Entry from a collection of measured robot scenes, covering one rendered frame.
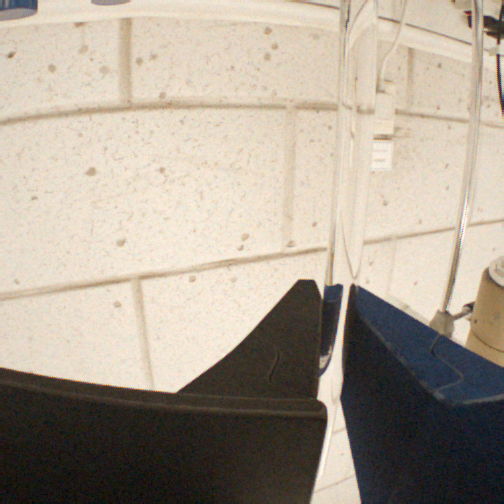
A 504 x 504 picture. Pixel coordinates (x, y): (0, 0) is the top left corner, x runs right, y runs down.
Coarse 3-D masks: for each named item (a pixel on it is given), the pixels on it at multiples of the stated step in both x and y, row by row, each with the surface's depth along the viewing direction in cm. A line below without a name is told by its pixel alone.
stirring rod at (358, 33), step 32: (352, 0) 5; (352, 32) 5; (352, 64) 5; (352, 96) 6; (352, 128) 6; (352, 160) 6; (352, 192) 6; (352, 224) 6; (352, 256) 7; (352, 288) 7; (352, 320) 7; (320, 384) 8
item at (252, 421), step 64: (320, 320) 7; (0, 384) 2; (64, 384) 2; (192, 384) 4; (256, 384) 5; (0, 448) 2; (64, 448) 2; (128, 448) 2; (192, 448) 2; (256, 448) 2; (320, 448) 2
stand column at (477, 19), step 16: (480, 0) 38; (480, 16) 39; (480, 32) 39; (480, 48) 40; (480, 64) 41; (480, 80) 42; (480, 96) 42; (480, 112) 43; (464, 176) 47; (464, 192) 47; (464, 208) 48; (464, 224) 48; (448, 272) 51; (448, 288) 52; (448, 304) 53
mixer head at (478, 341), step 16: (496, 272) 41; (480, 288) 43; (496, 288) 40; (480, 304) 42; (496, 304) 40; (480, 320) 42; (496, 320) 40; (480, 336) 42; (496, 336) 40; (480, 352) 42; (496, 352) 41
